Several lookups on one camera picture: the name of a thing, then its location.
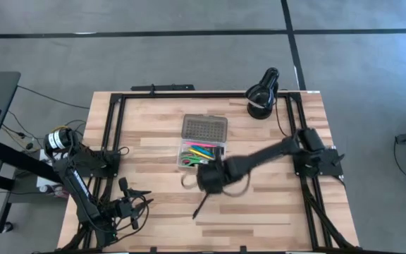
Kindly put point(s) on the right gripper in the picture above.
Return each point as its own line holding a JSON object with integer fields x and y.
{"x": 211, "y": 176}

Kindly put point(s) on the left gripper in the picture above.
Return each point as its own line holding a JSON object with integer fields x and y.
{"x": 129, "y": 208}

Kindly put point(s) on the yellow highlighter with print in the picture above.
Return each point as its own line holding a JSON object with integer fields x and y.
{"x": 203, "y": 154}

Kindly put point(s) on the blue pen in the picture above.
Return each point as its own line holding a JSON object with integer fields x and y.
{"x": 204, "y": 150}

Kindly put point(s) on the black marker pen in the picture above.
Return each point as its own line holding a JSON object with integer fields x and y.
{"x": 199, "y": 208}

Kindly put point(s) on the clear plastic box base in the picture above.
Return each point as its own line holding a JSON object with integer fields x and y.
{"x": 182, "y": 141}

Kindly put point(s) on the grey studded box lid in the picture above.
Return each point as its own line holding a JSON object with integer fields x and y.
{"x": 203, "y": 127}

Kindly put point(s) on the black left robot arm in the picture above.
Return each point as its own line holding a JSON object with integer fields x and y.
{"x": 79, "y": 187}

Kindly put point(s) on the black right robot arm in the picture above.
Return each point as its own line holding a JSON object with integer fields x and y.
{"x": 266, "y": 155}

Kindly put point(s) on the black table clamp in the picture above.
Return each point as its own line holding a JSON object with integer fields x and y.
{"x": 153, "y": 250}
{"x": 243, "y": 249}

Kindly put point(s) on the black desk lamp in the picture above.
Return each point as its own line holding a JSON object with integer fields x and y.
{"x": 259, "y": 97}

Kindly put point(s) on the black flat bar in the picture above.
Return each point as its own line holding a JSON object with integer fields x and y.
{"x": 162, "y": 87}

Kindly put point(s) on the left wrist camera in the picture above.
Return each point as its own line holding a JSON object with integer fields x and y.
{"x": 122, "y": 183}

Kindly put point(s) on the black aluminium frame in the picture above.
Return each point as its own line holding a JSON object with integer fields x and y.
{"x": 203, "y": 95}

